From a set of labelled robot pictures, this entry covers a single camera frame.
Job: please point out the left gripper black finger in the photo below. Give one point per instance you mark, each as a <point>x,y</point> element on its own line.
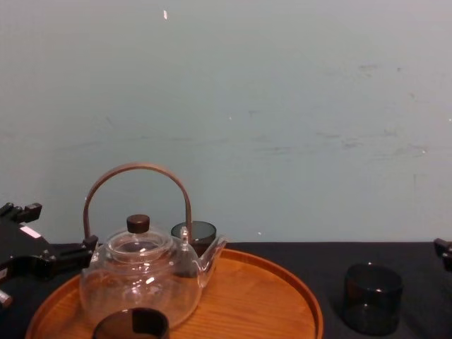
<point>70,256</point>
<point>30,212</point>

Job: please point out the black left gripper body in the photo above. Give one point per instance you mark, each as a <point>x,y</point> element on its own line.
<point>17,247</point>

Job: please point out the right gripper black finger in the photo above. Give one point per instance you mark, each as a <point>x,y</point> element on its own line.
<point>445,251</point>

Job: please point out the round wooden tray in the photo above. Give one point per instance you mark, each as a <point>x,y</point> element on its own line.
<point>247,300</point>

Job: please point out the glass lid with dark knob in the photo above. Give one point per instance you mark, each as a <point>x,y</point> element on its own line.
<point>138,226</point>

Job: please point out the smoky grey glass cup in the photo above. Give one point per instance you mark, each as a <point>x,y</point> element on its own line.
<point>203,231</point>
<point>374,303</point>
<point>120,326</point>

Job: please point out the black table cloth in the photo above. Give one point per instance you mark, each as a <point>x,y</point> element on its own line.
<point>289,257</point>

